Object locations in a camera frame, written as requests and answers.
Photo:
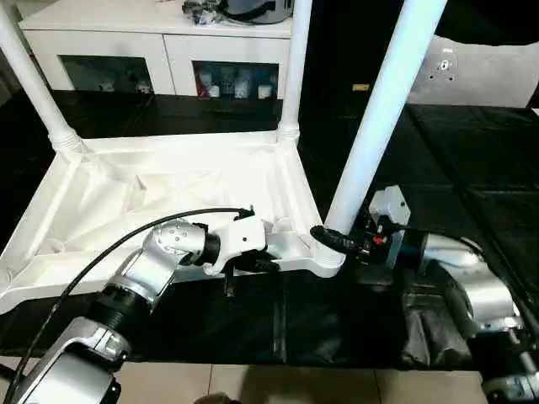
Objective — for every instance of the white plastic table leg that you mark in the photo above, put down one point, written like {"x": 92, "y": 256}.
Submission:
{"x": 33, "y": 76}
{"x": 295, "y": 63}
{"x": 379, "y": 105}

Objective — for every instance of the dark crumpled cloth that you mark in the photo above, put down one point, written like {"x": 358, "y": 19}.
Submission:
{"x": 202, "y": 10}

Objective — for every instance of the white plastic table top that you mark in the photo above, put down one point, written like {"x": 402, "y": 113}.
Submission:
{"x": 168, "y": 181}

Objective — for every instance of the grey printed cushion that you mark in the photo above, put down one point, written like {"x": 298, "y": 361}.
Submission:
{"x": 476, "y": 76}

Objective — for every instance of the black tall furniture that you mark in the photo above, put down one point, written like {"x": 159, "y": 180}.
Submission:
{"x": 345, "y": 42}

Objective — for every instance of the small yellow label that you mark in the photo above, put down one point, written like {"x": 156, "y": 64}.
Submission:
{"x": 361, "y": 87}

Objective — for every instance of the small white cup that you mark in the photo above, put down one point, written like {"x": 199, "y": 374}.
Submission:
{"x": 264, "y": 91}
{"x": 214, "y": 91}

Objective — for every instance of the white glass-door cabinet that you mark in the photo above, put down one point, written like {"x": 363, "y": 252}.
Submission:
{"x": 126, "y": 42}

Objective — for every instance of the black work mat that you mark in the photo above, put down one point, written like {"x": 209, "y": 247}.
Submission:
{"x": 463, "y": 168}

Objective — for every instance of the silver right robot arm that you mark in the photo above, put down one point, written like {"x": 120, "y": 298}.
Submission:
{"x": 484, "y": 294}

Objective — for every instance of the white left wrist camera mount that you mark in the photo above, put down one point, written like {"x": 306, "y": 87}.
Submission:
{"x": 244, "y": 240}

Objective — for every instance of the tall white jar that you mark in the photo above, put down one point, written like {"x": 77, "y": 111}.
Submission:
{"x": 242, "y": 88}

